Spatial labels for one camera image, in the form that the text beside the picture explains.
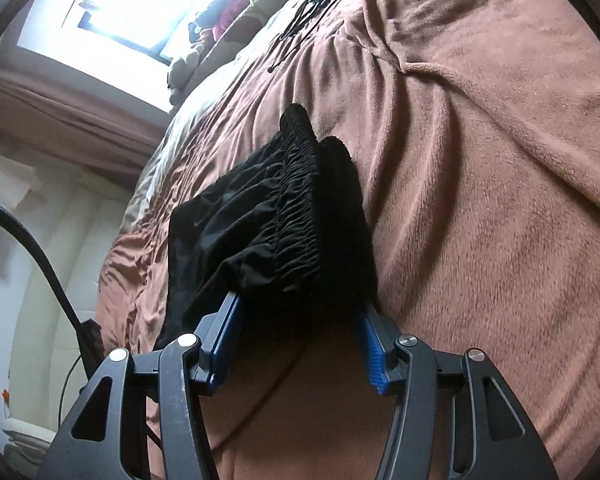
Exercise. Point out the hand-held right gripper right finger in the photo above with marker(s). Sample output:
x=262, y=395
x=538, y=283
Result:
x=372, y=350

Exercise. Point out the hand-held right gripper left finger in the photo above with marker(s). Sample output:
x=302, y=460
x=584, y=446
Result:
x=224, y=340

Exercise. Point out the black fleece-lined pants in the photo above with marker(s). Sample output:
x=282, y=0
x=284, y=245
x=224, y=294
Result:
x=260, y=220

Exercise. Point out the cream padded headboard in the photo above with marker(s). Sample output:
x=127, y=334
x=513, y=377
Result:
x=105, y=220

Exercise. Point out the brown blanket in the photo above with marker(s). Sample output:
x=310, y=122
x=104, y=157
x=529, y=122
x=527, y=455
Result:
x=480, y=185

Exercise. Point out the cream patterned bed sheet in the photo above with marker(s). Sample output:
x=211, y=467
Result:
x=180, y=130

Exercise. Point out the white nightstand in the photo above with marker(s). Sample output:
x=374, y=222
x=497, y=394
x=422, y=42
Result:
x=25, y=437

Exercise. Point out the pink curtain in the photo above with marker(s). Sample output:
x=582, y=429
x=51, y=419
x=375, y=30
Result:
x=70, y=115

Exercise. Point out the beige stuffed toy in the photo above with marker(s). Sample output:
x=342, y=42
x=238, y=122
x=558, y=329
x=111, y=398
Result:
x=184, y=70

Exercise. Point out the beige cushion with brown spots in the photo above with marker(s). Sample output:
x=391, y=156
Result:
x=265, y=15

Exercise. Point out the pink garment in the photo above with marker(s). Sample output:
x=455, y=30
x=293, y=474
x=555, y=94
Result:
x=232, y=12

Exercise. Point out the window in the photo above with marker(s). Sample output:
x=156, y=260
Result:
x=130, y=5

